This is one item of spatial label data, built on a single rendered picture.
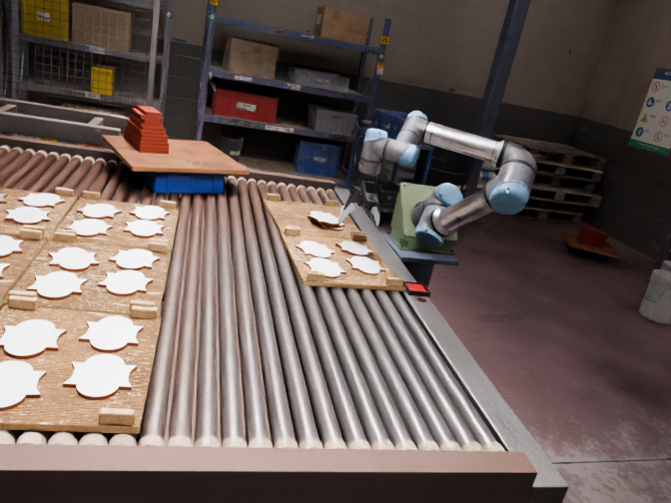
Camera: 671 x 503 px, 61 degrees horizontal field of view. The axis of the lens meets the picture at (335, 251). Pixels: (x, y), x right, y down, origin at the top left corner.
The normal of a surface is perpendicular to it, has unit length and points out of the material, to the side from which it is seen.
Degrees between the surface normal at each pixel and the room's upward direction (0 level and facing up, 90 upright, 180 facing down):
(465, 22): 90
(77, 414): 0
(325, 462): 0
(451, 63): 90
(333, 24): 89
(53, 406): 0
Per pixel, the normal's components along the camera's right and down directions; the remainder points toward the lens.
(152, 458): 0.19, -0.92
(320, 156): 0.18, 0.39
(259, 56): 0.43, 0.43
